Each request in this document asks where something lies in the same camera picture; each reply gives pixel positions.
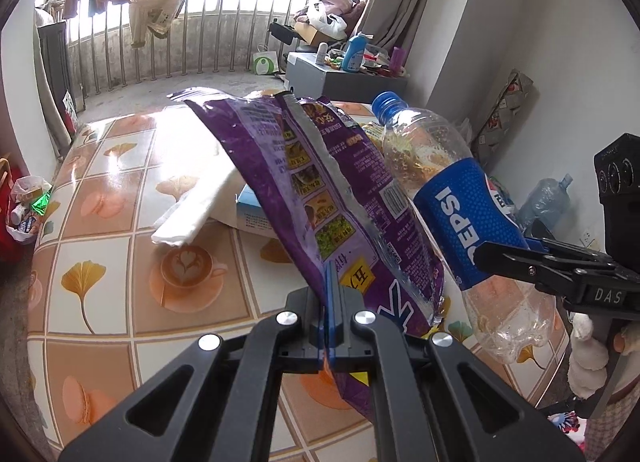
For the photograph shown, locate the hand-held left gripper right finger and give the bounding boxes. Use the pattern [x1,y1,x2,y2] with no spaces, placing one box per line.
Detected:
[334,287,586,462]

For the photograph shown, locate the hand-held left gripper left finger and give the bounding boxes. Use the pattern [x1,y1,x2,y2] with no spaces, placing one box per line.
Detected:
[59,262,333,462]

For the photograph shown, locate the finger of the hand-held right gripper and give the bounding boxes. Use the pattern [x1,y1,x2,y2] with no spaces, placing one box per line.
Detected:
[525,237,618,267]
[472,241,591,295]

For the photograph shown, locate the blue label plastic bottle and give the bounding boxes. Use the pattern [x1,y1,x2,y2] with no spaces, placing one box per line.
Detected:
[371,90,557,365]

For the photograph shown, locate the blue white carton box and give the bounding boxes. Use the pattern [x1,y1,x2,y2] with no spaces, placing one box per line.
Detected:
[235,185,281,240]

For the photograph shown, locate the purple snack bag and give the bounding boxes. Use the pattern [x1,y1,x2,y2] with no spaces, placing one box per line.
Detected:
[170,88,446,423]

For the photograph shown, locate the white cloth glove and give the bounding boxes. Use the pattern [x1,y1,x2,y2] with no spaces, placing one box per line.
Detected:
[151,167,246,247]

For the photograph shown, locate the person's right hand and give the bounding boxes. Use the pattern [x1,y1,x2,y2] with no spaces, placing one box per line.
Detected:
[569,314,610,399]

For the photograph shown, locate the large water jug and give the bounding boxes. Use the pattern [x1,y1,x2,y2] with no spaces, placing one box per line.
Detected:
[517,173,573,230]

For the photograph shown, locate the folded printed mat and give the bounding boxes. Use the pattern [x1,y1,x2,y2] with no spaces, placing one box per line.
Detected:
[472,69,536,177]

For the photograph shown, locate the floral pyjama clothing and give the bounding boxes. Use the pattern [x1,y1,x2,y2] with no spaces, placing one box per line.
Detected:
[547,387,640,462]

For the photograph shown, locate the grey cabinet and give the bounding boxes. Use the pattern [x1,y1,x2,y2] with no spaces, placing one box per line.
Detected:
[285,52,408,105]

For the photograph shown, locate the white green paper bag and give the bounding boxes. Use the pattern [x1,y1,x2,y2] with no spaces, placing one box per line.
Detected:
[252,44,278,76]

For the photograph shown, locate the blue detergent bottle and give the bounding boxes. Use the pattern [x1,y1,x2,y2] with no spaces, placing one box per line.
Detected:
[341,33,368,73]

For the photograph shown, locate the cardboard box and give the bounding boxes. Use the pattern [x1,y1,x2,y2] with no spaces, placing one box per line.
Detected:
[295,22,346,47]

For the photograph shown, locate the black box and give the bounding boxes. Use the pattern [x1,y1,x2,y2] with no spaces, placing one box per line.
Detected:
[268,22,301,45]

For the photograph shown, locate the metal railing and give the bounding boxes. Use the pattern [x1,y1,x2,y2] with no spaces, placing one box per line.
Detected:
[65,0,351,97]

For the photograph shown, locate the pink cloth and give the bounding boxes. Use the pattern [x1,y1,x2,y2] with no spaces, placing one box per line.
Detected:
[295,0,368,27]

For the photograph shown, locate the filled white plastic bag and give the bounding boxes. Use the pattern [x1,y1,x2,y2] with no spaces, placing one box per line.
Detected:
[6,176,53,245]

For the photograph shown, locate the red bag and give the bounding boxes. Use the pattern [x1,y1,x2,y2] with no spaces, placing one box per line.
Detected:
[0,157,31,263]

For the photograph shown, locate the beige hanging pants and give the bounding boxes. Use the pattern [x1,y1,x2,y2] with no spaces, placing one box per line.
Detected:
[129,0,191,47]

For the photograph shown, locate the black board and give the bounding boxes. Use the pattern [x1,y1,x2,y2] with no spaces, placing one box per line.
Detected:
[37,22,76,143]

